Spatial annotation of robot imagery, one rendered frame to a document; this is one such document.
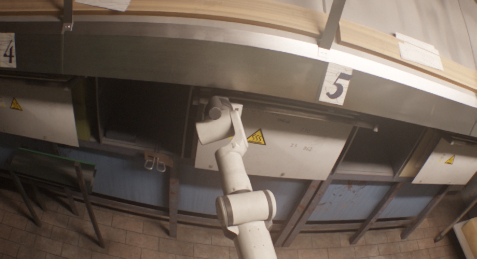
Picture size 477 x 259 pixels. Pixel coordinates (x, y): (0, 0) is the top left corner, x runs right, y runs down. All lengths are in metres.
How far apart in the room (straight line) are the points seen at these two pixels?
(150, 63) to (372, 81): 0.71
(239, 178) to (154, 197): 1.30
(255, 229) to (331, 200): 1.42
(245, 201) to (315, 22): 0.57
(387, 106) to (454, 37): 0.61
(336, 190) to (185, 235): 1.06
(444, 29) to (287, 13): 0.83
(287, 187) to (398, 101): 1.01
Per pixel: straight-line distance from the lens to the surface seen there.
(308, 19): 1.10
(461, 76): 1.49
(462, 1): 1.94
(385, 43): 1.22
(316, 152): 1.59
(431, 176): 2.12
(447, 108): 1.45
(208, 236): 2.49
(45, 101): 1.59
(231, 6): 1.05
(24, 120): 1.77
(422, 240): 3.27
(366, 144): 2.21
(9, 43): 1.28
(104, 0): 1.10
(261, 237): 0.85
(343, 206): 2.33
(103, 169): 2.08
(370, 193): 2.32
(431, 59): 1.36
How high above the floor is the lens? 2.14
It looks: 41 degrees down
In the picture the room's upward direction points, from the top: 16 degrees clockwise
